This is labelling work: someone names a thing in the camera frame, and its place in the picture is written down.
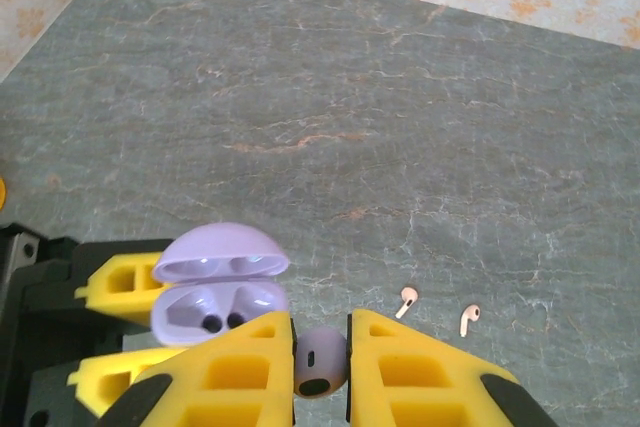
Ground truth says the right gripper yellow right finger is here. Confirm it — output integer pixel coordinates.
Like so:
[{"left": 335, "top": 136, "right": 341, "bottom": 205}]
[{"left": 346, "top": 309, "right": 561, "bottom": 427}]

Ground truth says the purple earbud charging case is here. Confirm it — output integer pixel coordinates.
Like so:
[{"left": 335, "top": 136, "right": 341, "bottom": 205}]
[{"left": 149, "top": 221, "right": 292, "bottom": 349}]

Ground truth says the purple wireless earbud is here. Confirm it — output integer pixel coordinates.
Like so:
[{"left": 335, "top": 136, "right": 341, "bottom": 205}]
[{"left": 293, "top": 325, "right": 350, "bottom": 399}]

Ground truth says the pink wireless earbud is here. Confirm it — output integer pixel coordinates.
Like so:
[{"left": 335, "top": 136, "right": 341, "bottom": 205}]
[
  {"left": 394, "top": 286, "right": 419, "bottom": 320},
  {"left": 458, "top": 303, "right": 483, "bottom": 339}
]

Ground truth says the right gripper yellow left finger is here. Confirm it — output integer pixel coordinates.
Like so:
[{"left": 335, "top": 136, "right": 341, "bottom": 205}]
[{"left": 99, "top": 310, "right": 297, "bottom": 427}]

